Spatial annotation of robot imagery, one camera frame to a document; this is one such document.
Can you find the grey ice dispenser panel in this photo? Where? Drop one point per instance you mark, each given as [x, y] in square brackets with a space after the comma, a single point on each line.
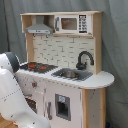
[62, 106]

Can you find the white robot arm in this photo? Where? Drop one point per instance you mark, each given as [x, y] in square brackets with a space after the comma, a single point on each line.
[13, 106]

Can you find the grey curtain backdrop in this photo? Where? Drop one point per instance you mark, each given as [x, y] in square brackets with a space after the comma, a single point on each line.
[114, 42]

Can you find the toy microwave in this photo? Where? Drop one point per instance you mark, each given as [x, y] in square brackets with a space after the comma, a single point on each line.
[74, 24]

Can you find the toy oven door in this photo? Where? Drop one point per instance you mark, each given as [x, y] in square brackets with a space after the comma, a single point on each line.
[32, 104]

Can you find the wooden toy kitchen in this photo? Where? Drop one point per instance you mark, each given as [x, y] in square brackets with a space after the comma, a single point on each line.
[63, 78]

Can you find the grey range hood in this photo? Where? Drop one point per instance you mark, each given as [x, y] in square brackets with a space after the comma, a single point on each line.
[39, 27]

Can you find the black toy faucet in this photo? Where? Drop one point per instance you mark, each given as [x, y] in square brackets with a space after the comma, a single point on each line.
[82, 60]

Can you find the black toy stovetop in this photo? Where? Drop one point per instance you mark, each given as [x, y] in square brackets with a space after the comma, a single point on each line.
[37, 67]

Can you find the left oven knob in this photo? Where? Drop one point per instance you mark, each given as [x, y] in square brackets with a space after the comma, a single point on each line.
[34, 84]

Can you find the grey toy sink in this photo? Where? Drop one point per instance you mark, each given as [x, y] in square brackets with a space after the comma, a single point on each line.
[72, 74]

